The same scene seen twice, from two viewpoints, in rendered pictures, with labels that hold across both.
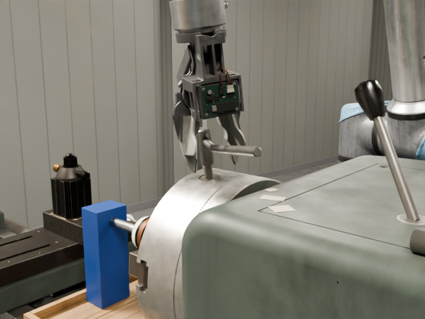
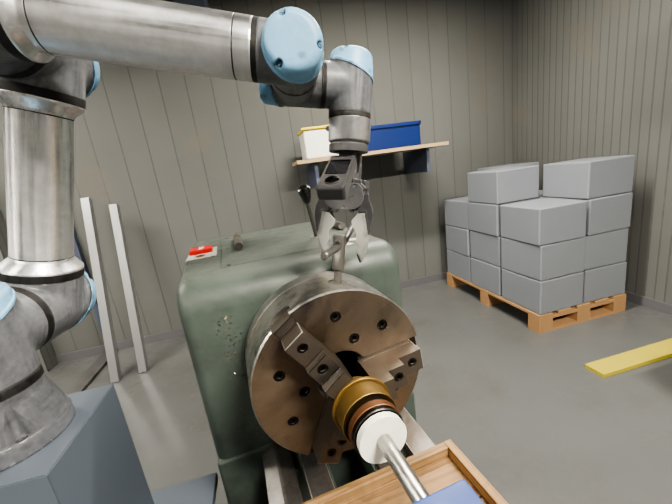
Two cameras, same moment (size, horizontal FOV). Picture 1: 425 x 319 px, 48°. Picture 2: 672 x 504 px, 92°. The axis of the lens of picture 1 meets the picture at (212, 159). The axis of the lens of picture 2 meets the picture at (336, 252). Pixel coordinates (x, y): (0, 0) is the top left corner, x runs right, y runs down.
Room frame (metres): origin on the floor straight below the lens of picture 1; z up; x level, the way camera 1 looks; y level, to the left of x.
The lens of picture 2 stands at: (1.24, 0.30, 1.42)
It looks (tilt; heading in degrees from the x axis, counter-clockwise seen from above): 14 degrees down; 212
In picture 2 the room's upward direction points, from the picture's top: 8 degrees counter-clockwise
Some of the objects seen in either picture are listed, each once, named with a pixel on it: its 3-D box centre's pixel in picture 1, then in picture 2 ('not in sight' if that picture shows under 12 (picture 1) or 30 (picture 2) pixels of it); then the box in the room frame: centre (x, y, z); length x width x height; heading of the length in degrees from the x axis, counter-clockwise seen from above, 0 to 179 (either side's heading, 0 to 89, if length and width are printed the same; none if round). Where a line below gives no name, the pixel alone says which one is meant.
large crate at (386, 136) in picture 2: not in sight; (385, 138); (-1.79, -0.87, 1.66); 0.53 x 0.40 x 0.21; 133
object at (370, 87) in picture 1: (370, 100); (304, 194); (0.57, -0.19, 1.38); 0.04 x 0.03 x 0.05; 49
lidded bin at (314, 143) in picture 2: not in sight; (326, 143); (-1.40, -1.29, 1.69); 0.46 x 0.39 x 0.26; 133
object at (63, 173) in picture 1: (71, 171); not in sight; (1.25, 0.38, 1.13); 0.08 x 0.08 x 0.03
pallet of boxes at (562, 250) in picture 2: not in sight; (521, 233); (-2.21, 0.23, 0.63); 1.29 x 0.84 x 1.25; 43
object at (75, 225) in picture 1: (80, 223); not in sight; (1.23, 0.36, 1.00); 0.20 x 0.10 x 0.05; 49
